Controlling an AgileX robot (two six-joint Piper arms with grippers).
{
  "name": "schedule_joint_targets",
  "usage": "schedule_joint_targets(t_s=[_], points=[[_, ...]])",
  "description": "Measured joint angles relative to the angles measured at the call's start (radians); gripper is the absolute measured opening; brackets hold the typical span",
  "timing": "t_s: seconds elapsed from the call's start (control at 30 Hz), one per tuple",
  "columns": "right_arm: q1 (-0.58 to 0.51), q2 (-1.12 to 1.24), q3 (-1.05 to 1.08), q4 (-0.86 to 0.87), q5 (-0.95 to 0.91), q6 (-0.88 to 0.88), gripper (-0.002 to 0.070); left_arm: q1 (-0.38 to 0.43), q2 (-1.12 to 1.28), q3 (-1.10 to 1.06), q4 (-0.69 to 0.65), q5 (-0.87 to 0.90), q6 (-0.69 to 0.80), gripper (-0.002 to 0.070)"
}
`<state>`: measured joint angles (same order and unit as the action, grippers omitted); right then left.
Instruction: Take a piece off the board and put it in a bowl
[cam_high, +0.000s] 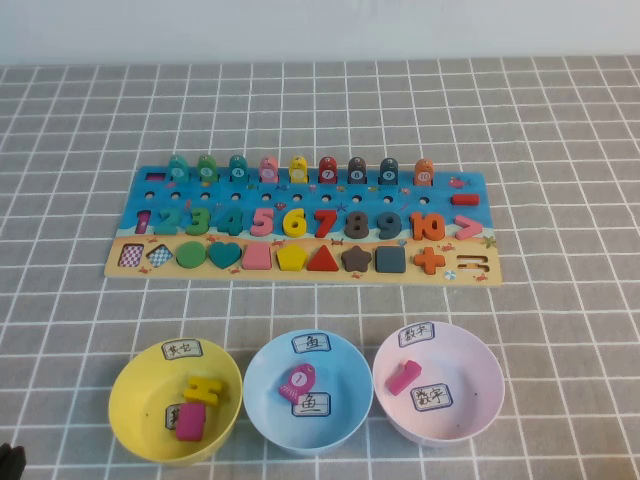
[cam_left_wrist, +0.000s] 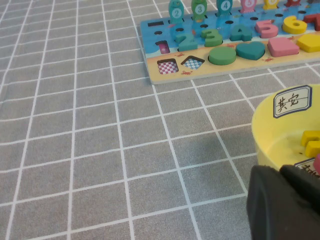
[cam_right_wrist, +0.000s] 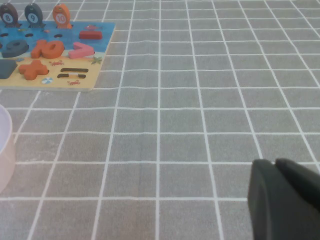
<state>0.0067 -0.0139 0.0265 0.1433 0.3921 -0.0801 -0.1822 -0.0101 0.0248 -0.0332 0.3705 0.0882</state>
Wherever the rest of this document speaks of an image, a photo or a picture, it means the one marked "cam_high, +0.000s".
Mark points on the yellow fish number 6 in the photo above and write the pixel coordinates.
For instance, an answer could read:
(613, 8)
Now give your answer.
(298, 171)

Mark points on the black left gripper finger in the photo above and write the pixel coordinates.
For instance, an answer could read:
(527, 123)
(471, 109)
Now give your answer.
(18, 465)
(4, 462)

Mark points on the green wooden circle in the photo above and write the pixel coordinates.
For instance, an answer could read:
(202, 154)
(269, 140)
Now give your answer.
(191, 255)

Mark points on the red fish number 7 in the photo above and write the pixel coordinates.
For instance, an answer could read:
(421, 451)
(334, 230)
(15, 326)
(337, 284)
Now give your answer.
(328, 172)

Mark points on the slate wooden digit 9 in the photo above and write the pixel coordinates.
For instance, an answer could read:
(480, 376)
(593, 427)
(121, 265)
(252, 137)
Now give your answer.
(395, 225)

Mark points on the orange wooden number 10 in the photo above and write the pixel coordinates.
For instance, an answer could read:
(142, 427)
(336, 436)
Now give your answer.
(416, 226)

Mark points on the magenta wooden rectangle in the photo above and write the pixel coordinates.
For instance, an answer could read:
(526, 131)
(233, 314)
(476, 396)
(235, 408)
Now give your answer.
(191, 422)

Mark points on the yellow wooden pentagon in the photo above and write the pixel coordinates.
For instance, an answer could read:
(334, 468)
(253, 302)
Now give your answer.
(292, 258)

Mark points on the magenta wooden digit 1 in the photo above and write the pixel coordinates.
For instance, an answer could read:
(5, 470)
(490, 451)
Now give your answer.
(402, 377)

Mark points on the teal wooden heart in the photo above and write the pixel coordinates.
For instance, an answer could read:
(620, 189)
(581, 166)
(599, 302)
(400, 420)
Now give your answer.
(224, 255)

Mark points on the teal fish number 2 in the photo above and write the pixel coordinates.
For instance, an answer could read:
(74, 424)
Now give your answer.
(178, 170)

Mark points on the bottom label of yellow bowl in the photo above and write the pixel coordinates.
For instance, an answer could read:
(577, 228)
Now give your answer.
(171, 416)

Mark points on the rim label of blue bowl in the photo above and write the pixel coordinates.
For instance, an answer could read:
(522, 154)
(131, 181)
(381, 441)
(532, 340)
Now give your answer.
(312, 342)

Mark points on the red wooden triangle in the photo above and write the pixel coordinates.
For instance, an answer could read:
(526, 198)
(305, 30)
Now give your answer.
(324, 261)

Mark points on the pink wooden trapezoid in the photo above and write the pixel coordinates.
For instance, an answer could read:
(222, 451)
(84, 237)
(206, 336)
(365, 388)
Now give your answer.
(257, 257)

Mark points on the brown wooden star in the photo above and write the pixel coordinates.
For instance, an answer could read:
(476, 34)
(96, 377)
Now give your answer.
(357, 259)

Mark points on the brown fish number 8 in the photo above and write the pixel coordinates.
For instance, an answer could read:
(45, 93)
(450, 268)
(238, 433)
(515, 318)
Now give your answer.
(357, 172)

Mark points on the orange wooden plus sign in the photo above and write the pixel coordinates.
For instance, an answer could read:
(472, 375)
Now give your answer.
(429, 260)

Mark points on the pink fish number 5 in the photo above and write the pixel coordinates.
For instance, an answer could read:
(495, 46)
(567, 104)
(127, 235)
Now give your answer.
(269, 171)

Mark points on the dark blue wooden square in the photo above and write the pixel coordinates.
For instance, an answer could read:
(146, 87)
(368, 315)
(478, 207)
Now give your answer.
(390, 260)

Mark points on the pink wooden digit 5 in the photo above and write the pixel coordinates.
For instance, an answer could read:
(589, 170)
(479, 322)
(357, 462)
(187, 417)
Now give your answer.
(262, 221)

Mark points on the yellow wooden digit 6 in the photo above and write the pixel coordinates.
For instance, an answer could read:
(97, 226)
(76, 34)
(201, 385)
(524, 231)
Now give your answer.
(291, 227)

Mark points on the red wooden digit 7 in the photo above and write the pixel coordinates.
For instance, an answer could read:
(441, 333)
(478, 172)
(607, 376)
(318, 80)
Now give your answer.
(327, 222)

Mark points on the bottom label of blue bowl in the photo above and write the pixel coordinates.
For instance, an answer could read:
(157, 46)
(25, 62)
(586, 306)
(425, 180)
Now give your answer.
(312, 405)

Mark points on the teal wooden digit 2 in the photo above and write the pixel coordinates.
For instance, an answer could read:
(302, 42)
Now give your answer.
(167, 230)

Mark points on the magenta fish number 1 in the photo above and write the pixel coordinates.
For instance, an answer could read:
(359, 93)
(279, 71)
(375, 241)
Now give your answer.
(297, 381)

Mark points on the rim label of pink bowl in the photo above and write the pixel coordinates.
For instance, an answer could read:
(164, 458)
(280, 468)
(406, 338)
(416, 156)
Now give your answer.
(416, 334)

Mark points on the green wooden digit 3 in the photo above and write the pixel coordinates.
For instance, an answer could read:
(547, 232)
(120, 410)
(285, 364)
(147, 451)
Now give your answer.
(199, 221)

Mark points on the grey checked tablecloth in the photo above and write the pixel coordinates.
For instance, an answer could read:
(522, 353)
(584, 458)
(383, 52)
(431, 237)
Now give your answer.
(150, 125)

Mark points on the red wooden minus sign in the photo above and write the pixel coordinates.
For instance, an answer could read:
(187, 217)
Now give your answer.
(465, 199)

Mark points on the yellow plastic bowl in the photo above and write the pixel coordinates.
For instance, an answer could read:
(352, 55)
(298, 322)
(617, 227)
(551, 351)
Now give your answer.
(140, 400)

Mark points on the green fish number 3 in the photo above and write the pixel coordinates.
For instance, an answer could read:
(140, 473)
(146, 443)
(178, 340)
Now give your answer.
(207, 170)

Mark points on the dark blue fish number 9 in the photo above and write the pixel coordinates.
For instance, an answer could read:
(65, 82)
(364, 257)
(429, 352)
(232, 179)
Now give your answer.
(389, 173)

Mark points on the pink wooden greater-than sign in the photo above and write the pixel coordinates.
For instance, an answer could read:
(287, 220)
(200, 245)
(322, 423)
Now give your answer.
(472, 227)

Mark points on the light blue plastic bowl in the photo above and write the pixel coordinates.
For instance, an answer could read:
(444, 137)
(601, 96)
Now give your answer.
(345, 380)

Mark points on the bottom label of pink bowl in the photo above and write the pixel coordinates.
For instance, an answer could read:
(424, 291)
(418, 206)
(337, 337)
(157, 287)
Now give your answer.
(431, 397)

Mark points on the wooden number puzzle board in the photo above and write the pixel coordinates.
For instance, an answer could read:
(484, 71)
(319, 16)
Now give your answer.
(310, 192)

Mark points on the yellow wooden equals sign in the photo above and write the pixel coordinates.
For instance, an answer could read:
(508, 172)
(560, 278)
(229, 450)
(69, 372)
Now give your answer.
(205, 390)

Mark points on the dark teal wooden digit 4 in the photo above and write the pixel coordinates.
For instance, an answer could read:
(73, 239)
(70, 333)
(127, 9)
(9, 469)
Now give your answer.
(234, 222)

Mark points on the rim label of yellow bowl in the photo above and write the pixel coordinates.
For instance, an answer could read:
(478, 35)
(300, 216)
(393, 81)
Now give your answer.
(182, 349)

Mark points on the brown wooden digit 8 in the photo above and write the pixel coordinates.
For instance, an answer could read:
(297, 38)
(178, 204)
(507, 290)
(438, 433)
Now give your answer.
(357, 224)

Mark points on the orange fish number 10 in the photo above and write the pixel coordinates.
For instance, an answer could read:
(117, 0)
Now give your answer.
(424, 174)

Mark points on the dark teal fish number 4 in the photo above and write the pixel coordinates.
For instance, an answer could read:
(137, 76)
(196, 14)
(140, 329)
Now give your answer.
(239, 170)

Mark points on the pink plastic bowl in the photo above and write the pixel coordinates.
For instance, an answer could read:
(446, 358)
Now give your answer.
(470, 375)

